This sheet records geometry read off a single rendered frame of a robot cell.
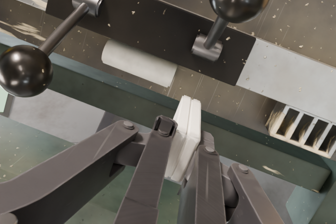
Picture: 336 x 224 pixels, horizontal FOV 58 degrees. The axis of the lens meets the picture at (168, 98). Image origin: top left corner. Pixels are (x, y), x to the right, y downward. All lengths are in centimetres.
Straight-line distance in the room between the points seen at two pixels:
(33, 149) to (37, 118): 263
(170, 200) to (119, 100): 15
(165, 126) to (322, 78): 21
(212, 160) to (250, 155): 29
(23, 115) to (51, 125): 30
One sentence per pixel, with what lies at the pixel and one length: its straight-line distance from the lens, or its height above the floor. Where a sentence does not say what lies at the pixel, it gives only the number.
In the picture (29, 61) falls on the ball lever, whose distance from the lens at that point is 22.
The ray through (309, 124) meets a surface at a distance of 36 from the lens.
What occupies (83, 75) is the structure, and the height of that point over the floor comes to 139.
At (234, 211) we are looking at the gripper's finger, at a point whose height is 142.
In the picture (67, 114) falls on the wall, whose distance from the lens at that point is 312.
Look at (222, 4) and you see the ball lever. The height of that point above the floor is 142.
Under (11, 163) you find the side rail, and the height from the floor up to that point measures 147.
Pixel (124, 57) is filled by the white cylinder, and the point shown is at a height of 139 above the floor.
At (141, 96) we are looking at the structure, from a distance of 42.
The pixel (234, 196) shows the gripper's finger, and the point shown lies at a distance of 16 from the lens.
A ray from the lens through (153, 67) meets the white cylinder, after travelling 32.
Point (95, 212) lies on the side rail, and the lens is 39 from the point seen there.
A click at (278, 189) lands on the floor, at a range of 185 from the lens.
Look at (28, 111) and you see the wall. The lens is 301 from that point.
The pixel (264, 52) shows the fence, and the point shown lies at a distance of 31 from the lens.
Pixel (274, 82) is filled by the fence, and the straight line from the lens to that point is 32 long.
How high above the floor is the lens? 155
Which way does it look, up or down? 38 degrees down
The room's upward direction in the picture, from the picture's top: 83 degrees counter-clockwise
